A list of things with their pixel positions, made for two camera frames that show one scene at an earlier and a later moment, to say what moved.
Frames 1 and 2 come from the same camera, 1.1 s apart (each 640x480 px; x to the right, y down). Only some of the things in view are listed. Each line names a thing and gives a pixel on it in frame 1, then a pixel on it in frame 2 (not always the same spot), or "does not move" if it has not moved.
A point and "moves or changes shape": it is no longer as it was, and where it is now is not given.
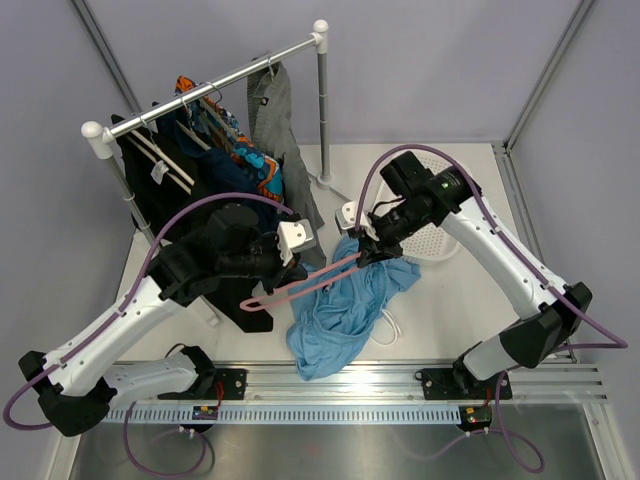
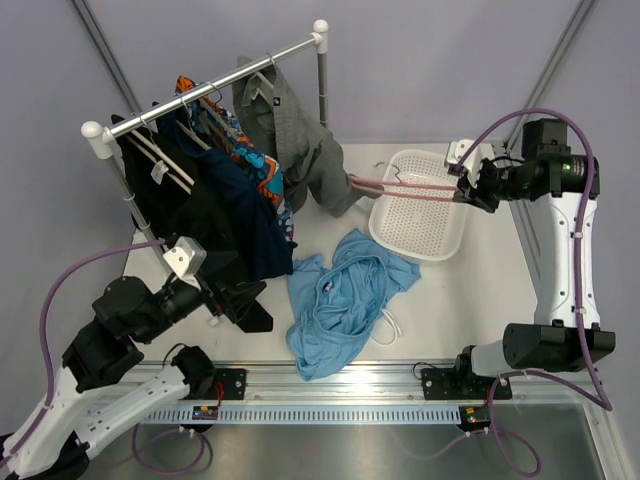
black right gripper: (376, 250) -> (476, 195)
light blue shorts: (336, 299) does not move
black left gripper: (285, 275) -> (235, 299)
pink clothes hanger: (243, 304) moves or changes shape
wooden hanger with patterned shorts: (217, 112) does not move
